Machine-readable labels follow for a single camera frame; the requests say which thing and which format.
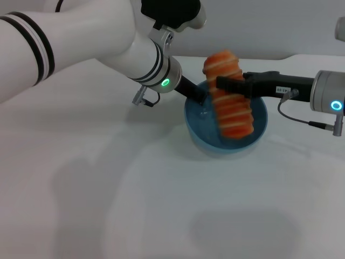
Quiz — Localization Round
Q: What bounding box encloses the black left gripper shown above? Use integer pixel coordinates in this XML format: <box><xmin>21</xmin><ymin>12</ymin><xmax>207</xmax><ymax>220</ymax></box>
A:
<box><xmin>174</xmin><ymin>75</ymin><xmax>252</xmax><ymax>106</ymax></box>

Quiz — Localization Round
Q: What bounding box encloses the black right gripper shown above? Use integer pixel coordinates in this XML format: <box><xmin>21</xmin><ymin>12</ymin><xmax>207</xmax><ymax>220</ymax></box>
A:
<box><xmin>243</xmin><ymin>70</ymin><xmax>316</xmax><ymax>104</ymax></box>

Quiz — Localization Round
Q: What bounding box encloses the orange striped bread loaf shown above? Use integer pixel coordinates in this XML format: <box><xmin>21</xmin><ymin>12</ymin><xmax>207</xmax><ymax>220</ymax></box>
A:
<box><xmin>202</xmin><ymin>49</ymin><xmax>255</xmax><ymax>140</ymax></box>

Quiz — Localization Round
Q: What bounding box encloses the blue bowl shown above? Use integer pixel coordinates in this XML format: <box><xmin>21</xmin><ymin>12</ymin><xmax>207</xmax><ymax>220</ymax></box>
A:
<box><xmin>183</xmin><ymin>80</ymin><xmax>268</xmax><ymax>156</ymax></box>

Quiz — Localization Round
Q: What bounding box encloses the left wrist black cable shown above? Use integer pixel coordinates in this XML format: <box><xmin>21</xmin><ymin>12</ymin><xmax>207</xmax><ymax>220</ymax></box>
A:
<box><xmin>132</xmin><ymin>86</ymin><xmax>161</xmax><ymax>107</ymax></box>

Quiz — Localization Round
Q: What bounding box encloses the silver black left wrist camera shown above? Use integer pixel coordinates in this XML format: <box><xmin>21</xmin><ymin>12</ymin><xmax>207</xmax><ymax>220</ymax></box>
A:
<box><xmin>140</xmin><ymin>0</ymin><xmax>208</xmax><ymax>33</ymax></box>

